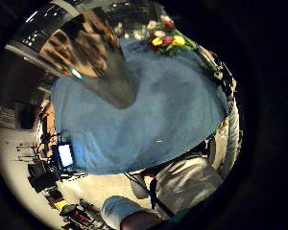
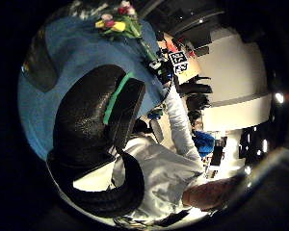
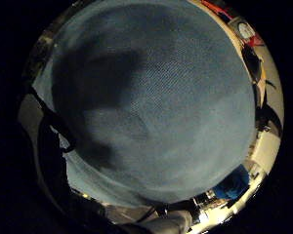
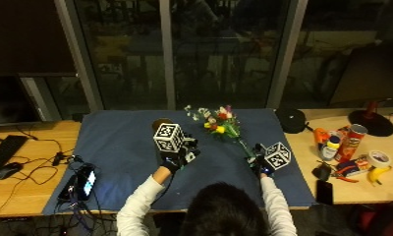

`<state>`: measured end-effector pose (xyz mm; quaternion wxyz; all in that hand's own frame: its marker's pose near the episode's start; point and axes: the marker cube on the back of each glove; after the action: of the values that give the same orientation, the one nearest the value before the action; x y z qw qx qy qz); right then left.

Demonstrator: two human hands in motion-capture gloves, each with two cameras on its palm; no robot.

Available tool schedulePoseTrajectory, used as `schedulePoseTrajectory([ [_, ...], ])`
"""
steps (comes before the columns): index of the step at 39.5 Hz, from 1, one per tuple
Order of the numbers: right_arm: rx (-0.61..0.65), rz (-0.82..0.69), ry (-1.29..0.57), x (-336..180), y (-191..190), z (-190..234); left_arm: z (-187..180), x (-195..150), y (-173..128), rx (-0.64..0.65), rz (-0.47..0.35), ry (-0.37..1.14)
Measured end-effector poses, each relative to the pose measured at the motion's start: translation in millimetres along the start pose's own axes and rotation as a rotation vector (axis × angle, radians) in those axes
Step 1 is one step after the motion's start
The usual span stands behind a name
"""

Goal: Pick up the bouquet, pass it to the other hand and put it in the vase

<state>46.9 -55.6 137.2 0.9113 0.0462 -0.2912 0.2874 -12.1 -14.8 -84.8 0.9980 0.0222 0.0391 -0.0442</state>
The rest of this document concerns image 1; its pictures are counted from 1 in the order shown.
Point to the the person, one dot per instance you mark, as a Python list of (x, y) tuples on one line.
[(185, 185)]

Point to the yellow and black tool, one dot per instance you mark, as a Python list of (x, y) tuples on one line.
[(61, 204)]

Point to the laptop with bright screen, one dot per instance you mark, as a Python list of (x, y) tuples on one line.
[(65, 155)]

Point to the red and black tool bag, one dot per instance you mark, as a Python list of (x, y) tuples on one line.
[(78, 218)]

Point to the bunch of colourful artificial flowers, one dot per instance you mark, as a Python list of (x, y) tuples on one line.
[(168, 40)]

